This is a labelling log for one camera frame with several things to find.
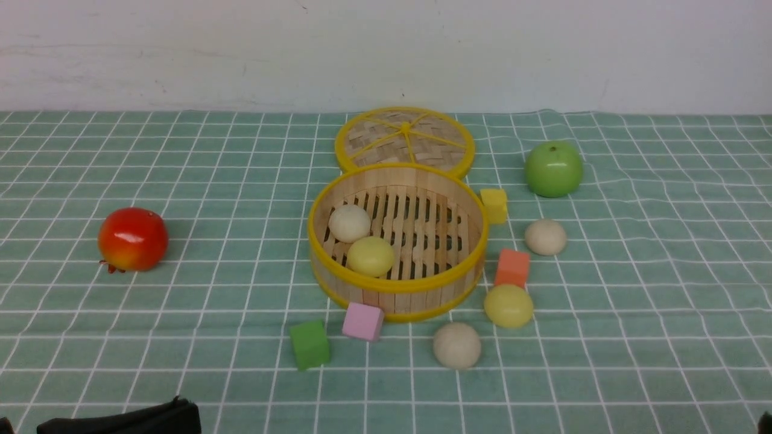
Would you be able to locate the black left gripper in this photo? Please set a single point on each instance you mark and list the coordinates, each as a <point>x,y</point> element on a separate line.
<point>176,416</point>

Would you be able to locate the yellow bun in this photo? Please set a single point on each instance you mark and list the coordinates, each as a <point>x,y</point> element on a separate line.
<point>371,256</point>
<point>508,306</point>

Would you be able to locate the cream bun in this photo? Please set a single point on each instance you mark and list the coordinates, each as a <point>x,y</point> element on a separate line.
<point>545,237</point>
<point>457,345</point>
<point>349,223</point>

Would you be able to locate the cream bun front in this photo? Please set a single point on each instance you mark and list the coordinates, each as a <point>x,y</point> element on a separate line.
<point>457,345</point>

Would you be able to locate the bamboo steamer tray yellow rim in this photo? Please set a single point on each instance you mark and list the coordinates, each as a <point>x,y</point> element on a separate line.
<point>435,224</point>

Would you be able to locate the woven bamboo steamer lid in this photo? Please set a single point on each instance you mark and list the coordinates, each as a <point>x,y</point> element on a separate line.
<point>405,135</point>

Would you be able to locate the green cube block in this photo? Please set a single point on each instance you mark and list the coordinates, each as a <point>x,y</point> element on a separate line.
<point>311,347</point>

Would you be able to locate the pink cube block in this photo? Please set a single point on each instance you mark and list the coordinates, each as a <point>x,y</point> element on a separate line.
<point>363,322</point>

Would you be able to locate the green checkered tablecloth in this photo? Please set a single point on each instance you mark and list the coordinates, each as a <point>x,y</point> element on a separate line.
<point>655,318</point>

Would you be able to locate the orange cube block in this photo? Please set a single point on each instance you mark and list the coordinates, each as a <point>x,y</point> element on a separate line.
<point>513,268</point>

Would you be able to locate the yellow cube block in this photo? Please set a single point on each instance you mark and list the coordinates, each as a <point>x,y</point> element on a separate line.
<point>495,203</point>

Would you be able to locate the green apple toy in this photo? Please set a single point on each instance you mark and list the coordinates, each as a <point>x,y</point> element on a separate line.
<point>554,169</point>

